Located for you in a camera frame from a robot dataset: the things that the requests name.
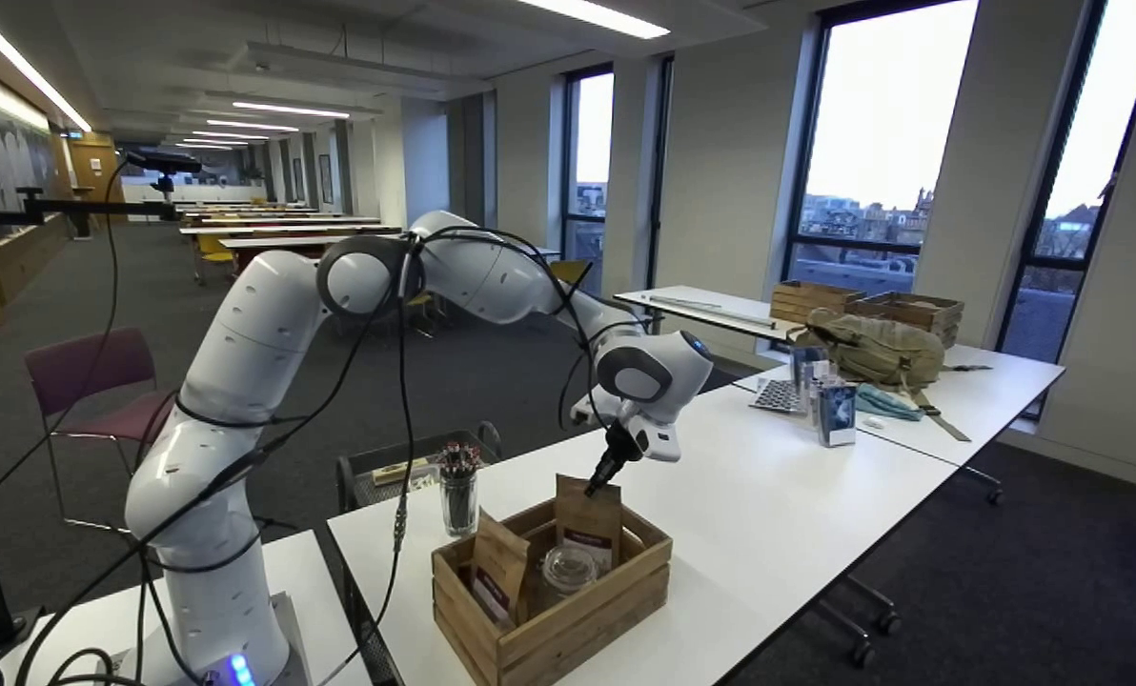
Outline small clear stand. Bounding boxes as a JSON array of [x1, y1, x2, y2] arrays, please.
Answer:
[[789, 339, 829, 414]]

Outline long wooden background desks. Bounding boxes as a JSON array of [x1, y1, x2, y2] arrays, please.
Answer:
[[177, 210, 409, 259]]

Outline grey wire basket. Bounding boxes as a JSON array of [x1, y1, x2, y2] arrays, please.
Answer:
[[331, 419, 507, 510]]

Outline yellow chair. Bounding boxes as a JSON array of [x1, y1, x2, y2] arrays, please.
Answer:
[[546, 259, 593, 298]]

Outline purple office chair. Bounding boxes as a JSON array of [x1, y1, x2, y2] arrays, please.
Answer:
[[21, 329, 177, 538]]

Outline dark wooden crate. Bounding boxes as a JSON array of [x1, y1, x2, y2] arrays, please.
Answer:
[[859, 291, 967, 355]]

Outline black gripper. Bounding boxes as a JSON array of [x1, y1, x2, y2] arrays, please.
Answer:
[[582, 419, 648, 496]]

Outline open wooden slat crate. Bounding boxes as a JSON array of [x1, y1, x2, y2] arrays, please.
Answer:
[[428, 491, 673, 686]]

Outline olive green fabric bag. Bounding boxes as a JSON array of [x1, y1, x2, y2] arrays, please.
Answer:
[[799, 304, 977, 447]]

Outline white desk with wheeled legs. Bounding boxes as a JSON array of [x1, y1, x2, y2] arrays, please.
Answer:
[[615, 281, 810, 375]]

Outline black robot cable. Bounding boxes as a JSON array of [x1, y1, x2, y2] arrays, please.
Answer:
[[8, 220, 599, 686]]

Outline ceiling light strip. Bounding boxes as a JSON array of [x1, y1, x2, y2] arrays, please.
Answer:
[[0, 0, 95, 137], [515, 0, 673, 45], [227, 96, 355, 125], [203, 113, 306, 137]]

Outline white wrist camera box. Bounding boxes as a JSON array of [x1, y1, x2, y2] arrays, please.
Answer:
[[617, 413, 684, 464]]

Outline clear glass jar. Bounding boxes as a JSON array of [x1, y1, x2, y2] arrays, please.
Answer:
[[536, 538, 602, 604]]

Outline teal flat item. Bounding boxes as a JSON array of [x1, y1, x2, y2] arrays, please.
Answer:
[[851, 385, 926, 426]]

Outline mesh pen cup with pens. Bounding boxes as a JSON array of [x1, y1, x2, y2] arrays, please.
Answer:
[[434, 437, 482, 541]]

